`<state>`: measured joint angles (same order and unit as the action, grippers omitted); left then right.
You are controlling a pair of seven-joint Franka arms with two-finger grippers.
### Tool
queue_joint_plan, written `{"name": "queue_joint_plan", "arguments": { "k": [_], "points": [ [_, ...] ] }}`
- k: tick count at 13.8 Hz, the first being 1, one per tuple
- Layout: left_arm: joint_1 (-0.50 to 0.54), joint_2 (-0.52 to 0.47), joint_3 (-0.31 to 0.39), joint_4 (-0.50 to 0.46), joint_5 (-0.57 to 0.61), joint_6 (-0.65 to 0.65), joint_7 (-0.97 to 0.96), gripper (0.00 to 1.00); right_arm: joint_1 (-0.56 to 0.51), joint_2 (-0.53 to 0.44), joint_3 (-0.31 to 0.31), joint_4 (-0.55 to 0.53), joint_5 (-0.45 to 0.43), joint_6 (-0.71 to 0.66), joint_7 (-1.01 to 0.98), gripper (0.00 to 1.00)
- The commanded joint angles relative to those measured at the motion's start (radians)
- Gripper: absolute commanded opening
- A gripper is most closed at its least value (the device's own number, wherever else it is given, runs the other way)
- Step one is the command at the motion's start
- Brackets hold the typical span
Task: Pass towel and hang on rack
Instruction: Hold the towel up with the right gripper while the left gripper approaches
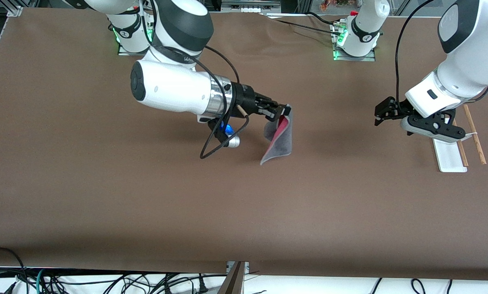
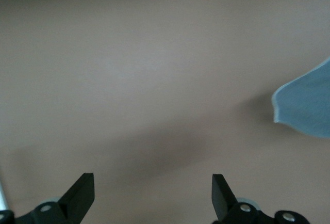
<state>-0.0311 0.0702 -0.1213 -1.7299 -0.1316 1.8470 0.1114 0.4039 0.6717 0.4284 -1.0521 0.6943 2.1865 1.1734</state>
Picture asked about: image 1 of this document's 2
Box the colourful packages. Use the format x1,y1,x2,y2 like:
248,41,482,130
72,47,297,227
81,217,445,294
319,0,361,11

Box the grey microfibre towel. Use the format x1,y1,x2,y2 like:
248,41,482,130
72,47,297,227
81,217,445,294
260,107,293,166

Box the black arched floor cable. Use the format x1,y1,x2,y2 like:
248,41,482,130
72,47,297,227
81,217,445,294
0,247,26,282

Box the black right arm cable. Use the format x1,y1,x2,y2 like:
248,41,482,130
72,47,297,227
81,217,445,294
199,45,251,160

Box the silver aluminium frame profile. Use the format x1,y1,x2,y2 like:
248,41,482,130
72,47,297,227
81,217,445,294
5,0,24,17

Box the silver metal table bracket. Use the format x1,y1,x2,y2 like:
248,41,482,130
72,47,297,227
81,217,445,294
226,261,250,275

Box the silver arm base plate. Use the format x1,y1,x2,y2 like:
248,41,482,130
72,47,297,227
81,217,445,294
333,22,376,62
118,24,151,56

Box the black table power cable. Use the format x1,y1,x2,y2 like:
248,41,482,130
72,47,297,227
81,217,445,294
305,11,340,26
273,18,344,37

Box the brown wooden beam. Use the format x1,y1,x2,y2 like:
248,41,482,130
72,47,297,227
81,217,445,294
217,261,245,294

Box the brown table cover sheet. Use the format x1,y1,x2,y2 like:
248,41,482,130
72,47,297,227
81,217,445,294
0,8,488,281

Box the grey metal rail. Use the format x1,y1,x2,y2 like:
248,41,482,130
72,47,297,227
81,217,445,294
222,0,281,13

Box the tangled black floor cables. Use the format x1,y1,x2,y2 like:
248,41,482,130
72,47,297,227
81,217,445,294
0,272,212,294

